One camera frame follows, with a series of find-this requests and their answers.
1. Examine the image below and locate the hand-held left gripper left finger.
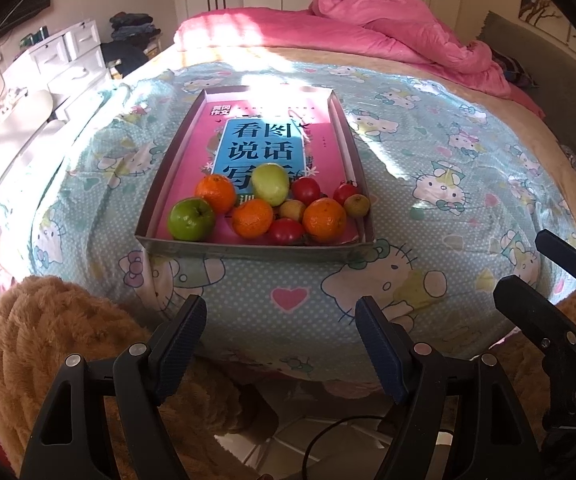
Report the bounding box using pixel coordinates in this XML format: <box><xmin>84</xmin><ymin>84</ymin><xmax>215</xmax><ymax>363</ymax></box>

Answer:
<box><xmin>20</xmin><ymin>294</ymin><xmax>208</xmax><ymax>480</ymax></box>

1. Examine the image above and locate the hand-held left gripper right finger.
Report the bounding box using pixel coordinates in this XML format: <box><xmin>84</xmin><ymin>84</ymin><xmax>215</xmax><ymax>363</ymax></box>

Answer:
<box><xmin>355</xmin><ymin>296</ymin><xmax>541</xmax><ymax>480</ymax></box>

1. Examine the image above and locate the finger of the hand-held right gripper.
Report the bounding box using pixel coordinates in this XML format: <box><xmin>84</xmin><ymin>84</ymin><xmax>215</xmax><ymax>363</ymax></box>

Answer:
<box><xmin>535</xmin><ymin>229</ymin><xmax>576</xmax><ymax>291</ymax></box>
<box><xmin>493</xmin><ymin>274</ymin><xmax>576</xmax><ymax>361</ymax></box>

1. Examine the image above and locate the round green apple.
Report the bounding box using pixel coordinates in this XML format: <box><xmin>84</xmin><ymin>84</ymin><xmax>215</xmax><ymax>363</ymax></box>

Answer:
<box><xmin>168</xmin><ymin>197</ymin><xmax>216</xmax><ymax>241</ymax></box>

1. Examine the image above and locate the orange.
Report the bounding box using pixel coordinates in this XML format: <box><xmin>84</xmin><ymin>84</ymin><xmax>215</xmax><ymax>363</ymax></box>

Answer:
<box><xmin>194</xmin><ymin>173</ymin><xmax>237</xmax><ymax>214</ymax></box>
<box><xmin>302</xmin><ymin>197</ymin><xmax>347</xmax><ymax>239</ymax></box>
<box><xmin>231</xmin><ymin>198</ymin><xmax>275</xmax><ymax>239</ymax></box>

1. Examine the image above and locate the small brown longan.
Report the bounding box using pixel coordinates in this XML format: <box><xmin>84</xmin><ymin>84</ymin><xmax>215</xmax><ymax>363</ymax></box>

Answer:
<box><xmin>279</xmin><ymin>199</ymin><xmax>306</xmax><ymax>222</ymax></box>
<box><xmin>344</xmin><ymin>194</ymin><xmax>371</xmax><ymax>217</ymax></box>

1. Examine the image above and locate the red tomato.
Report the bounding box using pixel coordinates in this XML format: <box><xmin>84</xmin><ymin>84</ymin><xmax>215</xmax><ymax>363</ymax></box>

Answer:
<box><xmin>291</xmin><ymin>177</ymin><xmax>323</xmax><ymax>206</ymax></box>
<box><xmin>267</xmin><ymin>217</ymin><xmax>305</xmax><ymax>246</ymax></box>
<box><xmin>333</xmin><ymin>181</ymin><xmax>360</xmax><ymax>206</ymax></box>

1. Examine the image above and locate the shallow cardboard box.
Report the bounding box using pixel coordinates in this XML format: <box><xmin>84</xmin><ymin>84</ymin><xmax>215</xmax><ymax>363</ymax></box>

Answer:
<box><xmin>134</xmin><ymin>85</ymin><xmax>376</xmax><ymax>261</ymax></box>

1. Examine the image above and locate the oval green apple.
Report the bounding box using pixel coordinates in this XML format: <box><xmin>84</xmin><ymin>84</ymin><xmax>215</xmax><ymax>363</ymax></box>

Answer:
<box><xmin>251</xmin><ymin>162</ymin><xmax>290</xmax><ymax>207</ymax></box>

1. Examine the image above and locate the brown plush teddy bear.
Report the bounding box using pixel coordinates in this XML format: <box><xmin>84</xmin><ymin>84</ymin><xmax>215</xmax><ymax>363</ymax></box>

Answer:
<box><xmin>0</xmin><ymin>275</ymin><xmax>556</xmax><ymax>480</ymax></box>

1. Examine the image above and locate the cartoon cat print blanket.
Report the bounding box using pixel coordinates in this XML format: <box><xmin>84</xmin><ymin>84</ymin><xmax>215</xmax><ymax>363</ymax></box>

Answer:
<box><xmin>0</xmin><ymin>57</ymin><xmax>576</xmax><ymax>381</ymax></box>

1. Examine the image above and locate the grey padded headboard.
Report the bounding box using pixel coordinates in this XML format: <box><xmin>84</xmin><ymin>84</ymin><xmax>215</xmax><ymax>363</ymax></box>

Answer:
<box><xmin>478</xmin><ymin>10</ymin><xmax>576</xmax><ymax>201</ymax></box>

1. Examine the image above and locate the dark patterned cloth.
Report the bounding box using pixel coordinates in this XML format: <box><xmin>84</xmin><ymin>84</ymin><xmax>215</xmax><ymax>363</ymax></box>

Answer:
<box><xmin>493</xmin><ymin>52</ymin><xmax>539</xmax><ymax>88</ymax></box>

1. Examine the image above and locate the pink book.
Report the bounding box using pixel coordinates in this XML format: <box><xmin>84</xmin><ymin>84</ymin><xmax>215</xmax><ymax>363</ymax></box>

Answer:
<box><xmin>155</xmin><ymin>102</ymin><xmax>364</xmax><ymax>246</ymax></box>

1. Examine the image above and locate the white oval board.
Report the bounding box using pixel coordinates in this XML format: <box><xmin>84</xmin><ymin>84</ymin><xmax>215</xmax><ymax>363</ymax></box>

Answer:
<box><xmin>0</xmin><ymin>90</ymin><xmax>54</xmax><ymax>131</ymax></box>

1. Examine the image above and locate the dark blue cloth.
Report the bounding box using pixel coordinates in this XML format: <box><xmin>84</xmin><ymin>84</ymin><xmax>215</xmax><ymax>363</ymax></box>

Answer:
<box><xmin>100</xmin><ymin>40</ymin><xmax>149</xmax><ymax>78</ymax></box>

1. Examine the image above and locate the white drawer cabinet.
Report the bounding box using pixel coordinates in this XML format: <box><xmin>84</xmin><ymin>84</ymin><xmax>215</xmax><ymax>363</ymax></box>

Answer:
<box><xmin>28</xmin><ymin>19</ymin><xmax>111</xmax><ymax>106</ymax></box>

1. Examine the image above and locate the pink quilt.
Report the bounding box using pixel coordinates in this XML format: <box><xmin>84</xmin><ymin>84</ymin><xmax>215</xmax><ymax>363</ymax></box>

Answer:
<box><xmin>174</xmin><ymin>0</ymin><xmax>544</xmax><ymax>116</ymax></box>

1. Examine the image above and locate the stack of folded clothes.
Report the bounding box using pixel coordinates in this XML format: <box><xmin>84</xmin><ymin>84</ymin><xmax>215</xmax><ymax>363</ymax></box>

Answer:
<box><xmin>109</xmin><ymin>12</ymin><xmax>161</xmax><ymax>41</ymax></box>

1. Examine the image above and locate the green container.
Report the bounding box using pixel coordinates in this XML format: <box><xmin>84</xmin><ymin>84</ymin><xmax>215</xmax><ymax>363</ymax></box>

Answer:
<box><xmin>20</xmin><ymin>25</ymin><xmax>49</xmax><ymax>48</ymax></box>

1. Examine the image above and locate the black television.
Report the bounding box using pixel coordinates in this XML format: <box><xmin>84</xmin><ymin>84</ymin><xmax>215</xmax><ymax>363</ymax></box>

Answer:
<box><xmin>0</xmin><ymin>0</ymin><xmax>51</xmax><ymax>41</ymax></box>

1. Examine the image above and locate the black cable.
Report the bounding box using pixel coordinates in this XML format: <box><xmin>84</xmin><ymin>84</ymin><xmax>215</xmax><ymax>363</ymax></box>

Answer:
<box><xmin>303</xmin><ymin>412</ymin><xmax>454</xmax><ymax>480</ymax></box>

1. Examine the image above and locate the tree wall picture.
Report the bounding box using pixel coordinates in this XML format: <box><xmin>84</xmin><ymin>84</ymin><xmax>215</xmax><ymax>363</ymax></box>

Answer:
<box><xmin>518</xmin><ymin>0</ymin><xmax>569</xmax><ymax>26</ymax></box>

